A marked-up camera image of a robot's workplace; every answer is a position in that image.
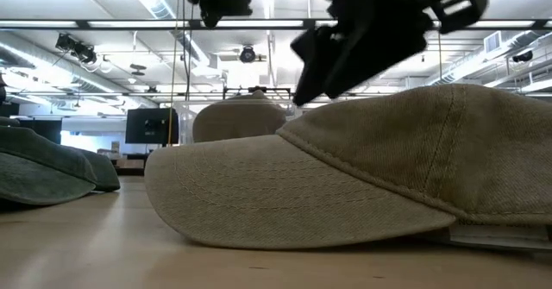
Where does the beige cotton baseball cap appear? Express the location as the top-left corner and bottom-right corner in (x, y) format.
(144, 84), (552, 252)
(191, 89), (288, 144)

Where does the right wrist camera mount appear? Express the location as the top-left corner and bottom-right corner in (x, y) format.
(420, 0), (489, 35)

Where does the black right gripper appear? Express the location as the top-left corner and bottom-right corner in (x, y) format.
(290, 0), (434, 107)

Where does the black overhead frame beam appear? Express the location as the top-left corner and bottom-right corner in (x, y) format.
(0, 18), (552, 32)

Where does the black ceiling light rig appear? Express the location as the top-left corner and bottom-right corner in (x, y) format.
(54, 33), (98, 66)

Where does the black overhead camera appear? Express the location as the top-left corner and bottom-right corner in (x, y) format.
(239, 45), (258, 64)

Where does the green cotton baseball cap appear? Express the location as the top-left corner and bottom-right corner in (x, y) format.
(64, 145), (122, 193)
(0, 124), (98, 207)

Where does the black computer monitor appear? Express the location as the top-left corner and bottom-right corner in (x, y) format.
(124, 107), (180, 146)

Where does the clear plastic storage bin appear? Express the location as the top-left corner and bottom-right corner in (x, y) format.
(172, 98), (299, 146)

